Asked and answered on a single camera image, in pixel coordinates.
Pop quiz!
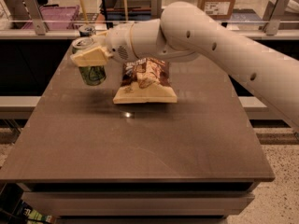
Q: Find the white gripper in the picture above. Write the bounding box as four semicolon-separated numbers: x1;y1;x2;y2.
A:
71;23;135;67

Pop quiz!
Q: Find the green soda can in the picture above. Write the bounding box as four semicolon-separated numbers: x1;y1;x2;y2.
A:
71;36;107;86

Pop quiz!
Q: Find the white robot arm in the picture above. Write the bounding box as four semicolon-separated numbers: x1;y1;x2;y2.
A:
71;2;299;130

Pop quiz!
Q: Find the blue silver energy can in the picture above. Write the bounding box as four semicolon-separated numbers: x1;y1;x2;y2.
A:
78;24;96;37

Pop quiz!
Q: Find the sea salt chips bag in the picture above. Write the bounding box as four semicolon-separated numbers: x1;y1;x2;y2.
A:
113;58;178;105

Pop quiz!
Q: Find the yellow wooden stick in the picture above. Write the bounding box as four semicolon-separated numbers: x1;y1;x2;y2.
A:
79;0;89;24

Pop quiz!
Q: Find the purple plastic crate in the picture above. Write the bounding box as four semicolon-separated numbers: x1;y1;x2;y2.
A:
21;5;80;31

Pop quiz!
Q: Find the cardboard box with label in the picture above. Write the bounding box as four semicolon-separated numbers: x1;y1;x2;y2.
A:
196;0;241;21

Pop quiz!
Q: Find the brown table with drawers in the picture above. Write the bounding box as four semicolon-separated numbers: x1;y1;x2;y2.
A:
1;57;275;221

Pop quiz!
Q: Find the green black package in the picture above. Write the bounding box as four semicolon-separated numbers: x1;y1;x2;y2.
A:
13;201;56;224

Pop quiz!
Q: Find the middle metal railing post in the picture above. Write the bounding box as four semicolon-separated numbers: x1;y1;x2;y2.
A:
150;0;162;19

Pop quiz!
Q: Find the metal railing post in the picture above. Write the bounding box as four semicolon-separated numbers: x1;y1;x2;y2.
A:
262;0;299;35
150;0;162;19
23;0;48;35

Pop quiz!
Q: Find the left metal railing post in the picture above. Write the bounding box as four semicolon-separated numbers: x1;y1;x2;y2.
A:
23;0;48;35

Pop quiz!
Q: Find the right metal railing post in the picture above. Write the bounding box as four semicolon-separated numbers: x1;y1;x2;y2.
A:
262;0;299;35

